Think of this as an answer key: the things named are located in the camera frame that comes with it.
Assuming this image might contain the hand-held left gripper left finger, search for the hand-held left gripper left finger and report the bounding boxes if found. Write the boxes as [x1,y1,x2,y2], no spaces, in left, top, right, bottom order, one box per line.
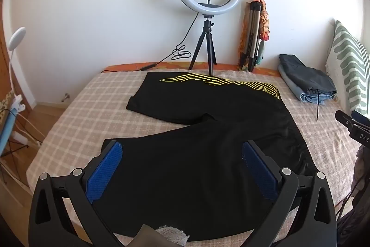
[28,141,123,247]

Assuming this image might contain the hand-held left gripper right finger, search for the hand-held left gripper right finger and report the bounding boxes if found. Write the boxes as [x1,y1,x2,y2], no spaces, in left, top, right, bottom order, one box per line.
[241,140,338,247]

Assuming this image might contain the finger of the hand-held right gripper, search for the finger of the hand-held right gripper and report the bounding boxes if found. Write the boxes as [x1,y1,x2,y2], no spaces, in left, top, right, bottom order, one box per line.
[335,110,355,129]
[351,110,370,126]

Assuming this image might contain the black pants with yellow stripes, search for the black pants with yellow stripes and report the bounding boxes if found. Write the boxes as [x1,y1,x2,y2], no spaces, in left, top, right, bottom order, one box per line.
[98,71,318,242]

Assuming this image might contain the folded blue jeans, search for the folded blue jeans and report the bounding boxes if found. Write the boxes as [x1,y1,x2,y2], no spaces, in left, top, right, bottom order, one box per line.
[279,65,337,104]

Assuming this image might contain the green patterned white pillow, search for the green patterned white pillow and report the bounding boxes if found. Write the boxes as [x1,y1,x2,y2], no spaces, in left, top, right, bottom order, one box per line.
[326,20,370,116]

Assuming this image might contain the beige checked blanket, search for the beige checked blanket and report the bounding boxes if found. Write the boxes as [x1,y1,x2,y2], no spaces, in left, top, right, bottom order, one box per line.
[26,69,362,245]

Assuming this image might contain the white power strip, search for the white power strip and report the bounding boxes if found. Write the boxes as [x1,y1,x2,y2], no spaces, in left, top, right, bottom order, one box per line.
[12,131,43,147]

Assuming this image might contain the person's dark striped clothing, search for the person's dark striped clothing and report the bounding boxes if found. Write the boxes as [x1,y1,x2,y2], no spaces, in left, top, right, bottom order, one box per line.
[337,146,370,247]

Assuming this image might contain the light blue board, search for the light blue board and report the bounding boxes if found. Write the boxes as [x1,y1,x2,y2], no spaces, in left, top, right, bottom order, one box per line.
[0,111,18,155]

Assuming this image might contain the orange bedsheet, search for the orange bedsheet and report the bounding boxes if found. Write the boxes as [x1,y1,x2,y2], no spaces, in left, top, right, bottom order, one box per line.
[101,61,282,77]

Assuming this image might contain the teal cloth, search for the teal cloth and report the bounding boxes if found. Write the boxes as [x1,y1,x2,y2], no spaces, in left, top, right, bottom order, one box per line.
[257,41,267,65]

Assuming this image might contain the orange patterned scarf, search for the orange patterned scarf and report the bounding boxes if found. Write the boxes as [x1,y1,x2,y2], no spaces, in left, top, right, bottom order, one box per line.
[251,0,272,42]

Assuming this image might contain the folded silver tripod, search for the folded silver tripod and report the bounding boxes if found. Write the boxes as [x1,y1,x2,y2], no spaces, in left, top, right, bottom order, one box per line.
[238,1,262,73]

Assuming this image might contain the small black tripod stand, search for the small black tripod stand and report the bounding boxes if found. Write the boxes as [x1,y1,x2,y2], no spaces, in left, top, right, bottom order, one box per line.
[188,14,218,76]

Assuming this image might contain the white clamp desk lamp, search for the white clamp desk lamp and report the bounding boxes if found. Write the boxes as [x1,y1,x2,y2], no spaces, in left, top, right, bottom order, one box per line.
[6,27,27,114]

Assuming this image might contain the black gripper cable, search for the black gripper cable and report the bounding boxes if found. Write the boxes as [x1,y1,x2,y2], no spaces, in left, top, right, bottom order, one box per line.
[335,175,365,220]

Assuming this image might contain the black ring light cable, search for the black ring light cable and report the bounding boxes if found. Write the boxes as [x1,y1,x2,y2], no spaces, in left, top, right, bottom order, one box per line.
[101,14,200,73]

